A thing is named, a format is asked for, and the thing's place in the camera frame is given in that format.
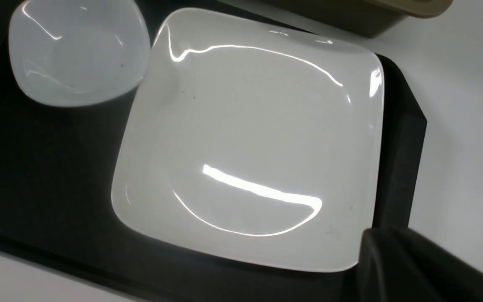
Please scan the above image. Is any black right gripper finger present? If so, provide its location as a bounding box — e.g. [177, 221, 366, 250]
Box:
[355, 228, 483, 302]

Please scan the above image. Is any white square rice plate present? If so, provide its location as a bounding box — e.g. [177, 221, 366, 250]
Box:
[111, 8, 385, 273]

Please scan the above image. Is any white bowl tray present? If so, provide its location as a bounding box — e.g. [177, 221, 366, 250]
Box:
[8, 0, 151, 107]

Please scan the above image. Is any brown plastic bin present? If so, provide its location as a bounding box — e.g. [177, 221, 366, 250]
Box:
[265, 0, 453, 38]

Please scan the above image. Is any black serving tray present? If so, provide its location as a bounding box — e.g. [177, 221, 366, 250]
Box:
[0, 0, 428, 302]

